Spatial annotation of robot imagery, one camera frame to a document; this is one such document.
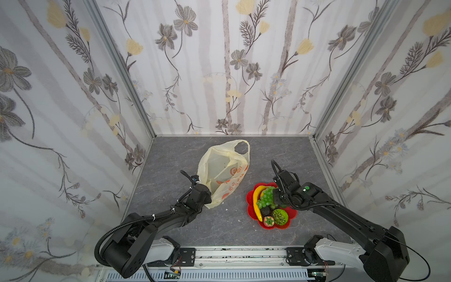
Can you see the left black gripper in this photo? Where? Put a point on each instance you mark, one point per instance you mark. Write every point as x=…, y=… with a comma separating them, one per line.
x=194, y=181

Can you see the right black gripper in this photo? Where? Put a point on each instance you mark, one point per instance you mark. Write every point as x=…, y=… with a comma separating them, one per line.
x=282, y=178

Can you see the green fake grapes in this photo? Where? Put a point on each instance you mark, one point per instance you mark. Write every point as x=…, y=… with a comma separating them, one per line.
x=266, y=199

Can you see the green bumpy fake fruit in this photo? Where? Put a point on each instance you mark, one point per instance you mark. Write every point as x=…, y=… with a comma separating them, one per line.
x=280, y=217

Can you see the yellow fake banana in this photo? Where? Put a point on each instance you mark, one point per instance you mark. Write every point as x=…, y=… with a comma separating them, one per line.
x=256, y=196

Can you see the yellow plastic bag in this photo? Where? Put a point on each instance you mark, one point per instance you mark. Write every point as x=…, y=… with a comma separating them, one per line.
x=222, y=168

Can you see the red flower-shaped plate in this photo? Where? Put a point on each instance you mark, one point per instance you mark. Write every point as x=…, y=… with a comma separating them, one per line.
x=250, y=210

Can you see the dark fake avocado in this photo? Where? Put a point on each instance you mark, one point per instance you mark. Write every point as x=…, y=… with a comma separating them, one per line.
x=266, y=211

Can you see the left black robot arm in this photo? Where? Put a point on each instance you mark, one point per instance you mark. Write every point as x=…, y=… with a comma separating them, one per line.
x=126, y=247

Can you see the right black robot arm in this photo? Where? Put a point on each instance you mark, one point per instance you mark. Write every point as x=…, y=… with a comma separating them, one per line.
x=380, y=252

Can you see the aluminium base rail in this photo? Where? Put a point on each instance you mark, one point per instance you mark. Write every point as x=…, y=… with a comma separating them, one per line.
x=251, y=257

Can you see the white perforated cable duct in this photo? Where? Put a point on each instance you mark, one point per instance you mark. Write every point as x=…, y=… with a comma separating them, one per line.
x=232, y=275

